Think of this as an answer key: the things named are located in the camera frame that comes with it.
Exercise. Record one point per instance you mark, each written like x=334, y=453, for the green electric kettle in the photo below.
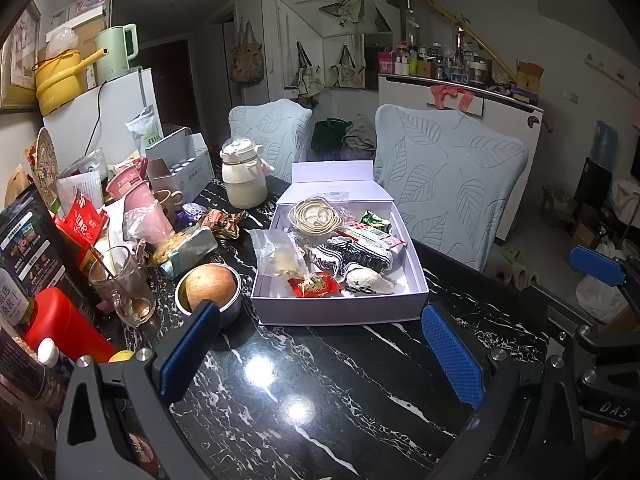
x=121, y=43

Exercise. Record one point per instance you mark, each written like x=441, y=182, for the black white gingham scrunchie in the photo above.
x=338, y=251

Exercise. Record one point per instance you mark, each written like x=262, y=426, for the red plastic container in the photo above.
x=56, y=317

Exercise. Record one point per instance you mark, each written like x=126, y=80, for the open lavender gift box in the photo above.
x=321, y=197

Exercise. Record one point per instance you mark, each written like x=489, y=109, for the silver snack bag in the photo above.
x=182, y=251

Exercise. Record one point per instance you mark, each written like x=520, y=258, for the red white packet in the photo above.
x=365, y=234

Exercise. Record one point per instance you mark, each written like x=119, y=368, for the green paper packet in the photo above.
x=369, y=218

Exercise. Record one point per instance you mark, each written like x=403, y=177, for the clear zip bag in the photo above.
x=276, y=254

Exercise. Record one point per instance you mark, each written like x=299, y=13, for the metal bowl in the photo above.
x=228, y=313

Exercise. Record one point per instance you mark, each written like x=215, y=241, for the yellow enamel pot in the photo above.
x=59, y=79

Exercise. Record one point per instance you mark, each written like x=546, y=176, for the dark green bag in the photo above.
x=327, y=139

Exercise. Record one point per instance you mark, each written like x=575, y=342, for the pink bow ribbon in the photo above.
x=455, y=98

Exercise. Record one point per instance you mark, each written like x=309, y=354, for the white owl plush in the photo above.
x=367, y=281

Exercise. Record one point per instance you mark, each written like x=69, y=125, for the pink cup stack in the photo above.
x=144, y=218

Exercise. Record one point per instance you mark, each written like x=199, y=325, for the cream thermos jug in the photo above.
x=244, y=173

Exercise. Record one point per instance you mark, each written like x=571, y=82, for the brown ceramic mug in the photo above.
x=170, y=201

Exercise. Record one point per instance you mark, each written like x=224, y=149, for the red foil bag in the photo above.
x=83, y=223

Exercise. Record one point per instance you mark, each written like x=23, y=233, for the brown hanging bag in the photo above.
x=248, y=62

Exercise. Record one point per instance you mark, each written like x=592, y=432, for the glass mug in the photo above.
x=119, y=280

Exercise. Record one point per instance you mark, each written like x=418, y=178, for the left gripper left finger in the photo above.
x=105, y=404

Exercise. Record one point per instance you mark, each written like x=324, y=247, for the white cardboard bottle box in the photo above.
x=180, y=162

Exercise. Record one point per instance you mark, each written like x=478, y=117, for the colourful candy wrapper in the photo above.
x=224, y=225

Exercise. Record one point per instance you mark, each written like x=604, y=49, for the yellow lemon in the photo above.
x=121, y=356

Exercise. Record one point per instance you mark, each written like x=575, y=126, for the round bread in bowl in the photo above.
x=209, y=282

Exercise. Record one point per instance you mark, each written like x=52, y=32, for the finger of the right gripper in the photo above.
x=612, y=271

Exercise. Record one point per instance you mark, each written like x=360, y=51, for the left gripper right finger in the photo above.
x=526, y=412

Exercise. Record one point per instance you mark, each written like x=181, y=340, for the red snack packet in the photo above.
x=314, y=285

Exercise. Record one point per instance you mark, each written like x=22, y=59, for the cardboard box on counter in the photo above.
x=527, y=84

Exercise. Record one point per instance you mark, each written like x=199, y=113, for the framed picture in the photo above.
x=19, y=54

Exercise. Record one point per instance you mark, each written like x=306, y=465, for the white mini fridge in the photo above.
x=97, y=119

